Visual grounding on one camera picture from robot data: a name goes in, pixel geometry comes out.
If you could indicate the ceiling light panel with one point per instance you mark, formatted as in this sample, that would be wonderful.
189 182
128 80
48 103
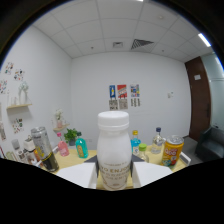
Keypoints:
204 39

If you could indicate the white vase ornament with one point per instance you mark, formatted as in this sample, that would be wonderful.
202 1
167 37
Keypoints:
23 95

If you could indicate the light blue small bottle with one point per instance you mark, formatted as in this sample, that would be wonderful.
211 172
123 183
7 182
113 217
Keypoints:
135 145

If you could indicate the green potted plant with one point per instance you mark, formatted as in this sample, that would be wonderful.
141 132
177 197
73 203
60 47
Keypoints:
70 135

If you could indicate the tall black silver can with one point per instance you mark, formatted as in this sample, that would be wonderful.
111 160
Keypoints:
45 150

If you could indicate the small pink bottle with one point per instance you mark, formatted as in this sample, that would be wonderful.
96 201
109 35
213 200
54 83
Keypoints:
63 148

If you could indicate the pink vase white flowers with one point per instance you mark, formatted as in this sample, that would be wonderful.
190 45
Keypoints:
59 120

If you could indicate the brown door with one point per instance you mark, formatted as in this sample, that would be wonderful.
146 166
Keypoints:
198 100

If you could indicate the black chair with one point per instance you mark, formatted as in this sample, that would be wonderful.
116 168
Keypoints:
210 143

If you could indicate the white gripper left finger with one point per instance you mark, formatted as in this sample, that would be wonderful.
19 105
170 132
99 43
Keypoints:
80 173

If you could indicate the clear bottle green cap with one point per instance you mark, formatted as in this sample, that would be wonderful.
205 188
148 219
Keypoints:
143 155

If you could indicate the yellow cartoon drink can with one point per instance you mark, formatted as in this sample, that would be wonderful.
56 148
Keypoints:
171 151

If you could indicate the wooden wall shelf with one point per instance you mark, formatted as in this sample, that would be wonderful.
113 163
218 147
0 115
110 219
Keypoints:
19 106

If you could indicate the white milk bottle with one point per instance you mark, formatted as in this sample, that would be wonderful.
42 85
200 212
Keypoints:
113 153

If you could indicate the small teal bottle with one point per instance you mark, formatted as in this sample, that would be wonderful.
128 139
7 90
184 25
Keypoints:
81 148

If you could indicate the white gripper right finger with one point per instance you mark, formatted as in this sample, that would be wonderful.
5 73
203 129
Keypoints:
150 172

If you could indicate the ceiling air vent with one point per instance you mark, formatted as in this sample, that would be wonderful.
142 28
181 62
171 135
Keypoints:
141 43

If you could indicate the red wall poster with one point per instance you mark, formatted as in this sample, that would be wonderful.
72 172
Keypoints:
122 91

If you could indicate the blue white wall poster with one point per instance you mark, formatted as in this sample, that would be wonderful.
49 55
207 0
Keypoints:
134 90

